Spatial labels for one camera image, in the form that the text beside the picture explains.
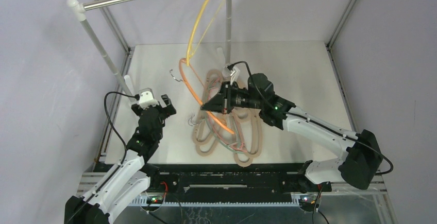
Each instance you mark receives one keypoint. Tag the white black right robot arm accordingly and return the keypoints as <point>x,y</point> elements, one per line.
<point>358,155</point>

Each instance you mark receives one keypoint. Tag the aluminium frame rail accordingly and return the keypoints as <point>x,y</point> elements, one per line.
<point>247,189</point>

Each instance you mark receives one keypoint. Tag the beige wooden hanger outer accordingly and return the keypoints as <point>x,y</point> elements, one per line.
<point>205,142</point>

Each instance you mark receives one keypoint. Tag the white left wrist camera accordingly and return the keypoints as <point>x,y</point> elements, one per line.
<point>146,99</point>

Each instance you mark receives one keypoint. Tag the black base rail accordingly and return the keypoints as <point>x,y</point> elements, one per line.
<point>293,168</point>

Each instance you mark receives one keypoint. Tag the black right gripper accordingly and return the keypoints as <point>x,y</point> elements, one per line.
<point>224,98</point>

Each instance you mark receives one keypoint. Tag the pink wire hanger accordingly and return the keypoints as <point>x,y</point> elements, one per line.
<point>236,139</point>

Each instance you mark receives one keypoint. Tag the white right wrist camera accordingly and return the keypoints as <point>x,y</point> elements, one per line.
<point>231,75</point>

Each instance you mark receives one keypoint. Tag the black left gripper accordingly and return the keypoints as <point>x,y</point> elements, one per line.
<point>165,111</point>

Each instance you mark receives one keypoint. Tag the beige wooden hanger right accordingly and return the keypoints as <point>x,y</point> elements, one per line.
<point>243,115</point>

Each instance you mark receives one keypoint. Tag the rack post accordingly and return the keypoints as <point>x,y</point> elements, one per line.
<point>227,52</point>
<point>79,11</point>

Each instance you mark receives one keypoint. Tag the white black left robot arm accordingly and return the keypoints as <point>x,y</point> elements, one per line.
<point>132,174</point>

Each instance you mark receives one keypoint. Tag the right rack post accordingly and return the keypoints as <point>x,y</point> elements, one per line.
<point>227,52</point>

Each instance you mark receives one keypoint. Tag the left rack post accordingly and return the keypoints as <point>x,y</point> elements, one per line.
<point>79,11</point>

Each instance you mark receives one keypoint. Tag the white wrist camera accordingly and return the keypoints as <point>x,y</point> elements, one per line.
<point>146,99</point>
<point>231,75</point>

